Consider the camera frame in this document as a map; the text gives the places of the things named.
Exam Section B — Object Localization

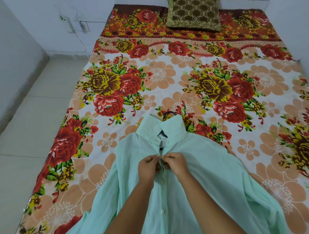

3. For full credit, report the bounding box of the person's left hand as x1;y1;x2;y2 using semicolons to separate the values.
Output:
138;154;162;186

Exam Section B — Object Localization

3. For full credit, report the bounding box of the mint green shirt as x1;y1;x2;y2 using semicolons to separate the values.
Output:
66;113;291;234

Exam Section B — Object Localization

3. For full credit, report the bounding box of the black wire hanger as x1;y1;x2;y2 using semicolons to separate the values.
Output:
158;110;177;150

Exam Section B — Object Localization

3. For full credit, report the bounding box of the white bed frame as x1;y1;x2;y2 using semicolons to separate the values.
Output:
113;0;270;12

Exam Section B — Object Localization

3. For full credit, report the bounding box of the person's right hand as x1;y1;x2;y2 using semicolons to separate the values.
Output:
162;152;192;180

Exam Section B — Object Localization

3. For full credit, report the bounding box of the person's right forearm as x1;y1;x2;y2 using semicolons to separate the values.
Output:
178;170;247;234

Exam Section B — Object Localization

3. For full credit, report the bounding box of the person's left forearm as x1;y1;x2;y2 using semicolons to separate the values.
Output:
103;182;154;234

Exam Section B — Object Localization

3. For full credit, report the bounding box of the olive gold patterned cushion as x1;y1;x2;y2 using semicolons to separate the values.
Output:
166;0;222;32

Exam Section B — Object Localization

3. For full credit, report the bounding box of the floral bedsheet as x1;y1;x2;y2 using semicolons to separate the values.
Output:
16;4;309;234

